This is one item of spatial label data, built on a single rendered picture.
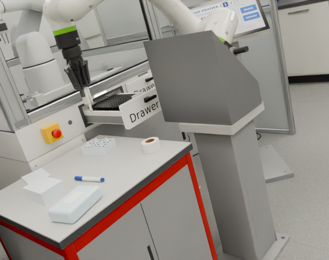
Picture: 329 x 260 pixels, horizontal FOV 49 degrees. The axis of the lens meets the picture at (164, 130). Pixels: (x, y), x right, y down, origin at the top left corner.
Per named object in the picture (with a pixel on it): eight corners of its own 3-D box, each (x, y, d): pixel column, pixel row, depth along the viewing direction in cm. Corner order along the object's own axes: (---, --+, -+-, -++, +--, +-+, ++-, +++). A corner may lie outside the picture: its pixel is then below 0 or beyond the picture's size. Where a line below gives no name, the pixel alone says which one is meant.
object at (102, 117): (165, 103, 173) (161, 91, 171) (127, 125, 156) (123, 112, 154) (111, 103, 200) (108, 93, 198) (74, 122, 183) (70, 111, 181)
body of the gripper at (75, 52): (69, 46, 149) (77, 68, 152) (56, 51, 142) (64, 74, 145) (83, 43, 145) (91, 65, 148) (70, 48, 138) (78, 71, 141)
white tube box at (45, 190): (67, 193, 126) (61, 180, 124) (45, 207, 120) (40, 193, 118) (48, 187, 134) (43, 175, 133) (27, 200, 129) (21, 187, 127)
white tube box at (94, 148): (116, 146, 157) (114, 137, 156) (106, 155, 150) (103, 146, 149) (94, 147, 163) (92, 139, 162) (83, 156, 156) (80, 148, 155)
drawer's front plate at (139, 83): (167, 85, 214) (162, 67, 210) (132, 103, 195) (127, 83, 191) (165, 85, 215) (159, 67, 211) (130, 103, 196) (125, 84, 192)
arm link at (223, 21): (213, 62, 167) (224, 27, 172) (234, 53, 153) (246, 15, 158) (190, 48, 162) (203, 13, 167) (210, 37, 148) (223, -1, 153)
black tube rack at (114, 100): (147, 106, 175) (143, 93, 173) (121, 120, 164) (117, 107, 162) (118, 106, 191) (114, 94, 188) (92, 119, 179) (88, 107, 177)
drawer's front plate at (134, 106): (170, 104, 173) (165, 82, 169) (128, 130, 154) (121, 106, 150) (168, 104, 174) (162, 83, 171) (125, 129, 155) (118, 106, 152)
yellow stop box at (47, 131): (64, 137, 161) (59, 122, 159) (51, 144, 157) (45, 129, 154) (58, 136, 165) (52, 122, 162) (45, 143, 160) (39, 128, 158)
